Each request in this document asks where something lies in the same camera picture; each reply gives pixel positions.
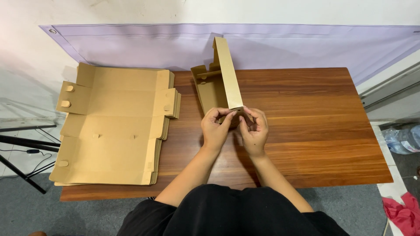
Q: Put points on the stack of flat cardboard sheets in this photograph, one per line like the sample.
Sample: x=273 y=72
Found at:
x=113 y=126

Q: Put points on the clear plastic water bottle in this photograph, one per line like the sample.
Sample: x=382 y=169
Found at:
x=402 y=139

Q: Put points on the person's black clothing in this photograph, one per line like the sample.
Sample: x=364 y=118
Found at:
x=226 y=213

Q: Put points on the lilac fabric backdrop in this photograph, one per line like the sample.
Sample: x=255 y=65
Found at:
x=279 y=46

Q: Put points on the wooden table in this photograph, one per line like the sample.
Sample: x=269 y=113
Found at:
x=295 y=131

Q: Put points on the red cloth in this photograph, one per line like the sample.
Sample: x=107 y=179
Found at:
x=403 y=213

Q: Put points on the person's right hand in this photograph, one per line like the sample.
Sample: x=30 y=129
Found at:
x=254 y=134

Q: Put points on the black tripod stand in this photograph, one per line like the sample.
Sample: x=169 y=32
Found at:
x=23 y=144

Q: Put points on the person's left hand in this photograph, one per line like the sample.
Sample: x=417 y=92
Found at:
x=213 y=129

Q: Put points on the brown cardboard box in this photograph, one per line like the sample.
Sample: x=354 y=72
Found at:
x=219 y=85

